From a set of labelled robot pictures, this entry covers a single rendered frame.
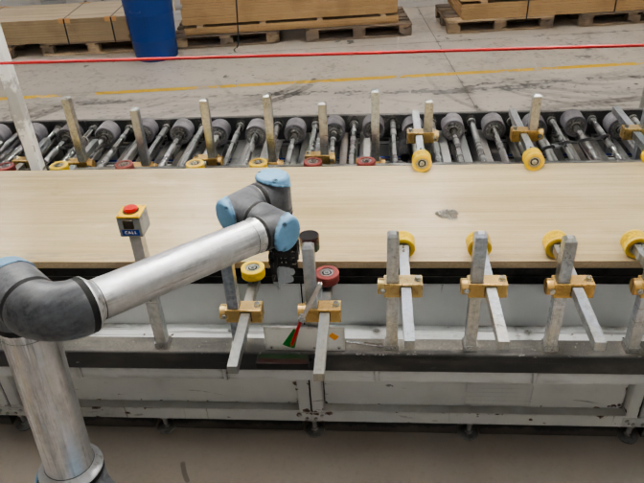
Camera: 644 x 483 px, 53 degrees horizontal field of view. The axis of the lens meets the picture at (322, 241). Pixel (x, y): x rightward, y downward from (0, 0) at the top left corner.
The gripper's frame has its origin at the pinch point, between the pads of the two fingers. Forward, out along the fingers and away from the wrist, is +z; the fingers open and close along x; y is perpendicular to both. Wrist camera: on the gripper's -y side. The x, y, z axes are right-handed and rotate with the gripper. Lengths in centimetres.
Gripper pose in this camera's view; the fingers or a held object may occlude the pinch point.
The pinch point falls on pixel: (276, 285)
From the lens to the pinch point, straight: 191.3
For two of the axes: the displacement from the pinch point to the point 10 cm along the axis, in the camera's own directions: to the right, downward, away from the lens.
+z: 0.5, 8.3, 5.5
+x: 0.7, -5.5, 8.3
